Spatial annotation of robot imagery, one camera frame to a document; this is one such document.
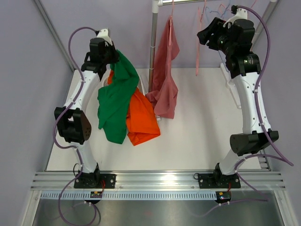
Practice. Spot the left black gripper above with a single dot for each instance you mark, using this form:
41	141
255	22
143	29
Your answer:
115	54

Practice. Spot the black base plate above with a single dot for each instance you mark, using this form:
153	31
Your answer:
107	181
211	181

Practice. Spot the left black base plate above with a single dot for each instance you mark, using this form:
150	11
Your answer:
107	181

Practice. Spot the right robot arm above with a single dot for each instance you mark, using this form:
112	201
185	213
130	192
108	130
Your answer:
256	133

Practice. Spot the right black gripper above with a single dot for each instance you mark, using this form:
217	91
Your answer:
216	26

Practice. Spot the orange t shirt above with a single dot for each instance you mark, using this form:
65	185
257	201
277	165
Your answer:
141	121

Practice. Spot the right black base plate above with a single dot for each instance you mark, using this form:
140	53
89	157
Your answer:
211	181

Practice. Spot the green t shirt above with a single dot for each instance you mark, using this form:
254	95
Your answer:
114	127

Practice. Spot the metal clothes rack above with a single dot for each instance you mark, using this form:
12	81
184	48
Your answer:
156	4

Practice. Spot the pink hanger of beige shirt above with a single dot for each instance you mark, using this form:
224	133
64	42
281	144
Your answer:
223	9

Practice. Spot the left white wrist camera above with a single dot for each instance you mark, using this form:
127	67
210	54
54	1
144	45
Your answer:
103	35

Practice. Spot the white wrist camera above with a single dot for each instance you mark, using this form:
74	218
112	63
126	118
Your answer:
103	35
238	12

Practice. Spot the white slotted cable duct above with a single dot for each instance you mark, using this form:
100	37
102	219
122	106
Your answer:
130	195

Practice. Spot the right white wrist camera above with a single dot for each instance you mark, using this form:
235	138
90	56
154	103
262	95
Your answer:
238	12

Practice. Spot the pink t shirt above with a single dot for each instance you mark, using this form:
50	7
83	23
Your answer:
164	89

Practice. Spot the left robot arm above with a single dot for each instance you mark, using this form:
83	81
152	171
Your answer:
71	120

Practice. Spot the white perforated plastic basket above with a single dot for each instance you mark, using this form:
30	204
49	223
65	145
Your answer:
142	82

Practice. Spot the light blue hanger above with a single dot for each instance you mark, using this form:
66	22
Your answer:
211	13

